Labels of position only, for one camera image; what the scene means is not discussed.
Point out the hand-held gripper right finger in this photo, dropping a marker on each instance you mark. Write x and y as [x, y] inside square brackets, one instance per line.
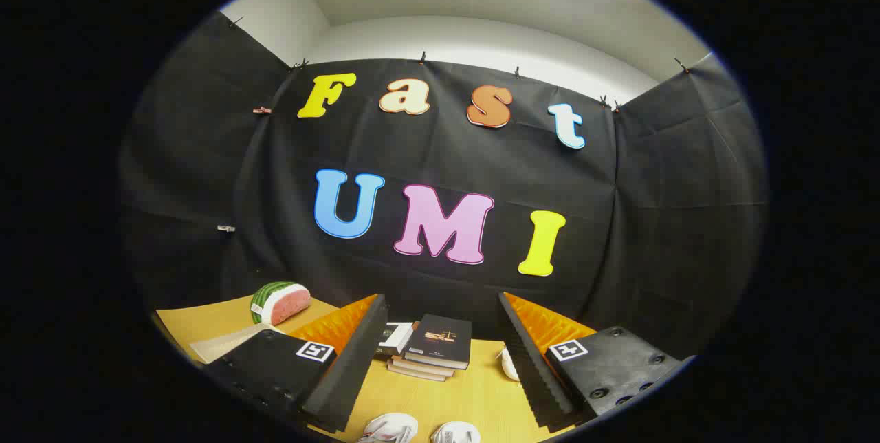
[533, 367]

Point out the leaning book with white spine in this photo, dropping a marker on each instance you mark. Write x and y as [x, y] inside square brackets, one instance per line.
[393, 337]

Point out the brown cover book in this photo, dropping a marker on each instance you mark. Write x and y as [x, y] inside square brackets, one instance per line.
[412, 374]
[421, 366]

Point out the white canvas shoe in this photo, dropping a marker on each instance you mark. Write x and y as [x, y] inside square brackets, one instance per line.
[388, 428]
[455, 433]

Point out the white plush toy with eyes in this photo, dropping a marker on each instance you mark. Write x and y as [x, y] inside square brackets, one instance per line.
[509, 364]

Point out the watermelon slice plush toy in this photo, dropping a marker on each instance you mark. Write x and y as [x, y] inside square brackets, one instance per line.
[285, 302]

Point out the beige fabric storage box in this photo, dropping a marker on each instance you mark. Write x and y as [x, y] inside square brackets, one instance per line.
[223, 343]

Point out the orange clothes clip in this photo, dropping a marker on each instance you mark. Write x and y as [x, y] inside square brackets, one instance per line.
[261, 110]

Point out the dark cover book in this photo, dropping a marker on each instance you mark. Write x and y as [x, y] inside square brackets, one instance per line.
[440, 340]

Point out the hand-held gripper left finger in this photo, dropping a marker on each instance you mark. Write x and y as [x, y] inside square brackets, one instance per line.
[347, 367]

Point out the grey clothes clip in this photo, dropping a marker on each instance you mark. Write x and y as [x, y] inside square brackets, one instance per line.
[225, 228]

